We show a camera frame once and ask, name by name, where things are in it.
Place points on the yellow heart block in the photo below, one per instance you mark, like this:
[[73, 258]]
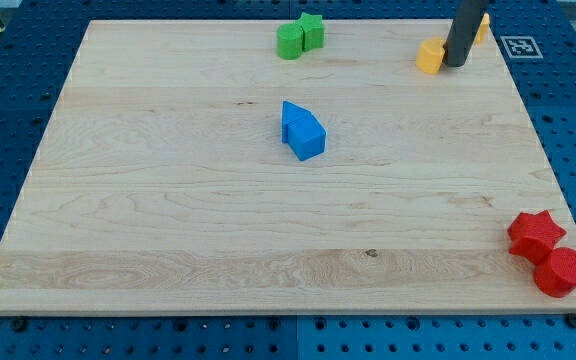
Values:
[[430, 55]]

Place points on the yellow hexagon block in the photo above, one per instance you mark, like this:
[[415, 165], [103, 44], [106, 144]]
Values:
[[483, 29]]

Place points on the blue cube block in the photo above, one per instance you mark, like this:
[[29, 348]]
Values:
[[306, 137]]

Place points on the blue triangle block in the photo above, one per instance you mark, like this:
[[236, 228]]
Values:
[[290, 113]]

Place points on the wooden board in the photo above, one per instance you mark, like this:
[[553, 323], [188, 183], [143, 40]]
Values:
[[161, 185]]

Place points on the green cylinder block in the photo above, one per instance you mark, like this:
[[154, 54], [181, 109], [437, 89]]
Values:
[[289, 41]]

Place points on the green star block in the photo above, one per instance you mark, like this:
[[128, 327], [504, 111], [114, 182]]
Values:
[[313, 29]]

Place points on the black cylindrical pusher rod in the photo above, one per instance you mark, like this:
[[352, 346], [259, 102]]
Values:
[[463, 31]]

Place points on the red star block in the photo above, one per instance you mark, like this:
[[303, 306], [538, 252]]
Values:
[[534, 236]]

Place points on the white fiducial marker tag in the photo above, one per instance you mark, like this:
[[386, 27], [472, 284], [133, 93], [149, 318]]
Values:
[[521, 47]]

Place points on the red cylinder block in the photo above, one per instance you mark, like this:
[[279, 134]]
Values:
[[556, 274]]

